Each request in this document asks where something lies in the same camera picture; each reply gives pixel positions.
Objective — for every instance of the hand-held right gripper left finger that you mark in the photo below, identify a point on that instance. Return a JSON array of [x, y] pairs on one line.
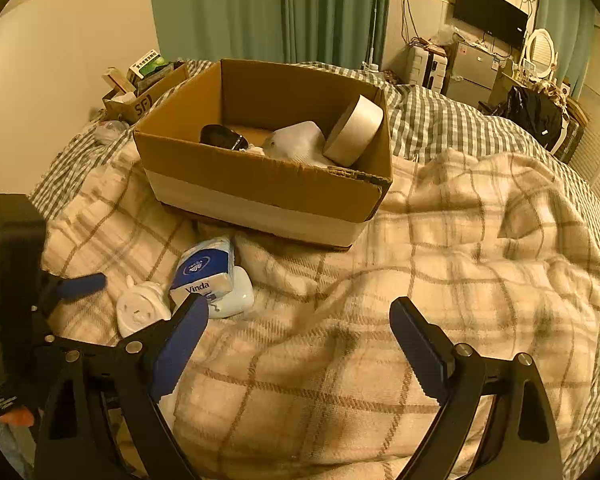
[[180, 345]]

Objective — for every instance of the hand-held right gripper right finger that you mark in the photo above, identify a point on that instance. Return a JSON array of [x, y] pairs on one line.
[[420, 352]]

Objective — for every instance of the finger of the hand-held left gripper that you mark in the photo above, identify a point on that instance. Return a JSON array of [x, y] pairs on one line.
[[85, 286]]

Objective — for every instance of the white round plug adapter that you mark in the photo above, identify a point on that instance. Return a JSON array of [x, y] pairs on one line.
[[140, 310]]

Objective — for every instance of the blue white tissue pack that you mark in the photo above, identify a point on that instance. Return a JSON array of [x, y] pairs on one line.
[[202, 270]]

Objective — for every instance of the large brown cardboard box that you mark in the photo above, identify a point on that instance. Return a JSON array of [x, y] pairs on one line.
[[260, 185]]

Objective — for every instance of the person's left hand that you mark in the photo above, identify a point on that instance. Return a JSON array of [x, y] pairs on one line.
[[10, 417]]

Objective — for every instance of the white plastic case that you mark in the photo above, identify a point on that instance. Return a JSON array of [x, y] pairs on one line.
[[239, 296]]

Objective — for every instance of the beige plaid blanket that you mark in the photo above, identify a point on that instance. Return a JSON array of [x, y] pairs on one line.
[[330, 360]]

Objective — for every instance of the clear crumpled plastic bag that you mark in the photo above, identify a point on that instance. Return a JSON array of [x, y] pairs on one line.
[[107, 131]]

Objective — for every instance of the small brown cardboard box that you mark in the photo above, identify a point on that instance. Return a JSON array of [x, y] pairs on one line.
[[130, 107]]

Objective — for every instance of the black glossy object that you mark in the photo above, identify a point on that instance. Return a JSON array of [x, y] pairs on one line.
[[217, 136]]

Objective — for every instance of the beige paper packet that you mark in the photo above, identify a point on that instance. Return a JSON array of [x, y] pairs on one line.
[[114, 79]]

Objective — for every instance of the green white carton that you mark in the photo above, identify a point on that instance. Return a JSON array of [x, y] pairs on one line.
[[147, 64]]

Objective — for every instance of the white plastic bag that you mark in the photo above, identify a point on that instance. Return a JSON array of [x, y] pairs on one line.
[[295, 142]]

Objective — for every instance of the beige tape roll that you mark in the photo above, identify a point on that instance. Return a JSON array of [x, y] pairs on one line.
[[355, 125]]

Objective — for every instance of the black clothing pile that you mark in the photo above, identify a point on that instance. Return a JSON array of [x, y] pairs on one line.
[[530, 110]]

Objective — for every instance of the silver small fridge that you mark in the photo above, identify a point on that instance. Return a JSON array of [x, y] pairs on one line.
[[472, 72]]

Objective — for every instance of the white drawer cabinet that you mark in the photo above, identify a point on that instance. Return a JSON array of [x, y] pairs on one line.
[[422, 67]]

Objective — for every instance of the white louvered door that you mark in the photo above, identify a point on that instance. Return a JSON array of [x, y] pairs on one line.
[[597, 125]]

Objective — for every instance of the white oval mirror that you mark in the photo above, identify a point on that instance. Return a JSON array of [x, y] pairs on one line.
[[541, 52]]

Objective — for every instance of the white pole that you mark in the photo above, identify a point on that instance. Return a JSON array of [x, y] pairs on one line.
[[374, 25]]

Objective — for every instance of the wide green curtain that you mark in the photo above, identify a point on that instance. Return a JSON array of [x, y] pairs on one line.
[[260, 5]]

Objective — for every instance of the narrow green curtain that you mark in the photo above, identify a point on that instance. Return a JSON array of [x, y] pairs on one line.
[[565, 5]]

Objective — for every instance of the black wall television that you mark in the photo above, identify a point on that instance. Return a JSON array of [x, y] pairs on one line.
[[487, 12]]

